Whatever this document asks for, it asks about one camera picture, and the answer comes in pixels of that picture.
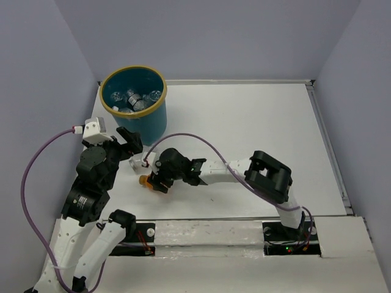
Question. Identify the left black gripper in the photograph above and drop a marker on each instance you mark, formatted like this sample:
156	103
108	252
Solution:
135	142

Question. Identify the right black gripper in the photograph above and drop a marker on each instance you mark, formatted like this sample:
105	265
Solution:
157	176

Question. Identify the orange juice bottle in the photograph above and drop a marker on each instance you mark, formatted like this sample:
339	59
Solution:
145	181

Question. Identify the black label plastic bottle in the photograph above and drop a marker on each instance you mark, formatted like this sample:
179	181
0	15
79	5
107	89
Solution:
132	97

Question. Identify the green label plastic bottle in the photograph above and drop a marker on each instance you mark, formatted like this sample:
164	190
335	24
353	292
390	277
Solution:
116	97

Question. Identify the clear crushed plastic bottle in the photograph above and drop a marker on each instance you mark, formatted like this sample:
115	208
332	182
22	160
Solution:
141	105

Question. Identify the blue label plastic bottle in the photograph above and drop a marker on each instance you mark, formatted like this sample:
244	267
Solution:
124	110

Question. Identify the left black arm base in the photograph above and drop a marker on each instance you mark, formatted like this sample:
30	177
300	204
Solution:
141	243

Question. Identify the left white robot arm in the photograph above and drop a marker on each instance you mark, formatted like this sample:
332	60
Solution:
82	245

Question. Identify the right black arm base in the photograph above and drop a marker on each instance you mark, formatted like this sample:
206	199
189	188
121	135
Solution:
279	243

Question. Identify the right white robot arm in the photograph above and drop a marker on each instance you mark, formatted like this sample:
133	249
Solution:
264	175

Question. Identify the teal bin with yellow rim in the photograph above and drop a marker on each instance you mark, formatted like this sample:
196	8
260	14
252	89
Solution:
150	123

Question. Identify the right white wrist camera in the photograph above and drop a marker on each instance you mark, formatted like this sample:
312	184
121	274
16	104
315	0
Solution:
149	159

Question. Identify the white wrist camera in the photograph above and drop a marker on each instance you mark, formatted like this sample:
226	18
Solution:
95	131
149	159

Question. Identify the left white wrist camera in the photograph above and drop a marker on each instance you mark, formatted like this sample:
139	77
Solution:
95	131

